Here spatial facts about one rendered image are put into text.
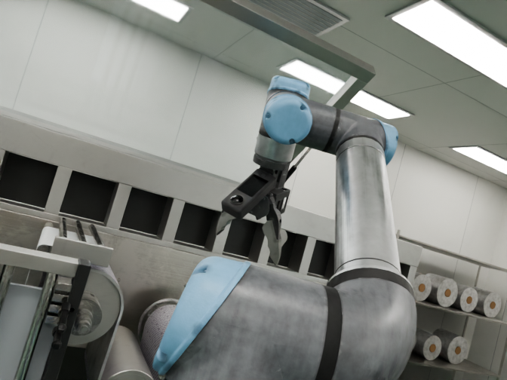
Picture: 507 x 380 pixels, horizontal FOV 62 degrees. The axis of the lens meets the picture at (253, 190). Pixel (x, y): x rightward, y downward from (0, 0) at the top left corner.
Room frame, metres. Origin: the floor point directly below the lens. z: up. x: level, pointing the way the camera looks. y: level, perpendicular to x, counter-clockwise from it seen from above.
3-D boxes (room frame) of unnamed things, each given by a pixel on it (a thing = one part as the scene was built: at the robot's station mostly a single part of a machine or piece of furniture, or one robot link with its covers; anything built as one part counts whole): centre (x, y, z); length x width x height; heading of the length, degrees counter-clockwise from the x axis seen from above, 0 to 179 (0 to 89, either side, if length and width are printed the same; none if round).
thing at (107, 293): (0.92, 0.30, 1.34); 0.25 x 0.14 x 0.14; 24
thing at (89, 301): (0.78, 0.24, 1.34); 0.06 x 0.06 x 0.06; 24
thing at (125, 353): (0.97, 0.18, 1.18); 0.26 x 0.12 x 0.12; 24
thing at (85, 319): (0.73, 0.21, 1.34); 0.06 x 0.03 x 0.03; 24
